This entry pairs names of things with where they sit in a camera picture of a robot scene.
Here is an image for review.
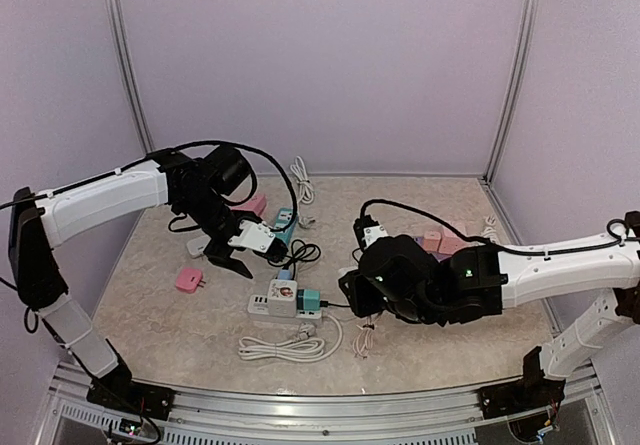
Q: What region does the white pink cable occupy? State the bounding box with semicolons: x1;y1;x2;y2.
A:
349;314;384;361

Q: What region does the white power strip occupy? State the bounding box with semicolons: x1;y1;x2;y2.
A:
247;294;322;325

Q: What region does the white cube socket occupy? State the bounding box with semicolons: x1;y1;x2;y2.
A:
266;279;298;318

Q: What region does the teal charger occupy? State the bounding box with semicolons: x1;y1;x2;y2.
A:
296;289;322;312

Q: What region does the black usb cable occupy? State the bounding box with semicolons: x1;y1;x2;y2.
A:
267;239;322;271

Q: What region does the beige pink charger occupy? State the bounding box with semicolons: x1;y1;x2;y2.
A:
422;230;442;253

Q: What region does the pink cube socket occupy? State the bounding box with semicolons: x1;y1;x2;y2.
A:
438;225;468;255

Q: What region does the purple strip white cord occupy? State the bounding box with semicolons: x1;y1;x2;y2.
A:
467;214;503;246

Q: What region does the blue charger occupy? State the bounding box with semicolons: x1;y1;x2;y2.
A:
276;268;293;281

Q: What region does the purple power strip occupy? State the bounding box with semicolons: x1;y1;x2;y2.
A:
413;236;450;261

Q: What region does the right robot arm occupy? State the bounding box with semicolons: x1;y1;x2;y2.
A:
338;210;639;409

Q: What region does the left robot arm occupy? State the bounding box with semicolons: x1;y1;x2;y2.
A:
5;140;288;410

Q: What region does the white square adapter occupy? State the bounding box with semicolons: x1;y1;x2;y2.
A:
186;235;210;258

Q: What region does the pink square adapter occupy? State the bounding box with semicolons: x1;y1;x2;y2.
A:
175;267;205;294

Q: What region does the pink triangular power strip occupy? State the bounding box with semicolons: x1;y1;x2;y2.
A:
232;193;267;217

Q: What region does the teal power strip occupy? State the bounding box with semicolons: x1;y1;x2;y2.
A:
268;207;298;246

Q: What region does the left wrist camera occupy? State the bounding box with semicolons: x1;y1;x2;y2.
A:
228;220;288;262

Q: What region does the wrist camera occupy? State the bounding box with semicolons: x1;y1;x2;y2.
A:
228;220;288;262
353;215;388;251

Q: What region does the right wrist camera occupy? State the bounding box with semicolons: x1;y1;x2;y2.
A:
353;215;388;251

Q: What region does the teal strip white cord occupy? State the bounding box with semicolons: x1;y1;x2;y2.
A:
289;156;319;229

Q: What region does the aluminium front rail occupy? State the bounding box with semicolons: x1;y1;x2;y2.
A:
27;362;621;444

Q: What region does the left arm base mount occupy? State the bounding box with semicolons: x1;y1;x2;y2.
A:
87;382;176;421

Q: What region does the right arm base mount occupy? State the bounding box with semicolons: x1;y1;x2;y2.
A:
478;377;566;419

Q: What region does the left aluminium post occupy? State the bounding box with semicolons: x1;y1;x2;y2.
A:
105;0;155;153

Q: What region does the aluminium post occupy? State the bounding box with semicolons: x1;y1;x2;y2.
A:
105;0;155;153
483;0;539;188

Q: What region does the right aluminium post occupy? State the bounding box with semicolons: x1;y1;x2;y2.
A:
483;0;539;188

